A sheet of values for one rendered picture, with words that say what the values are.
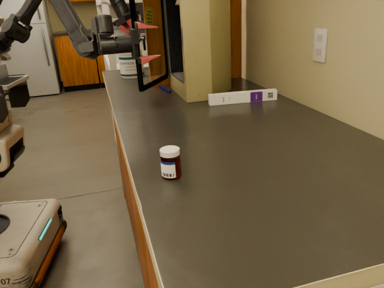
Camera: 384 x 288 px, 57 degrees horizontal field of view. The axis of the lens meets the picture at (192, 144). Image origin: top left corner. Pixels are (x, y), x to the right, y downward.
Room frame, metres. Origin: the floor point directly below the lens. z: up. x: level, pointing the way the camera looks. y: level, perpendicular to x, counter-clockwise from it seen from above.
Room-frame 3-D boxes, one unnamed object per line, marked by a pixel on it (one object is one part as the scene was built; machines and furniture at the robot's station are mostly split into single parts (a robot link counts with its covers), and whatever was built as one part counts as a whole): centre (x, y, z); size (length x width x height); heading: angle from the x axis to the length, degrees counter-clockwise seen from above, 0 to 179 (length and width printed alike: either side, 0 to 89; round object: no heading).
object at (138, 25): (1.30, 0.14, 1.24); 0.09 x 0.07 x 0.07; 105
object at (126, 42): (1.28, 0.21, 1.20); 0.07 x 0.07 x 0.10; 15
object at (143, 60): (1.30, 0.14, 1.17); 0.09 x 0.07 x 0.07; 105
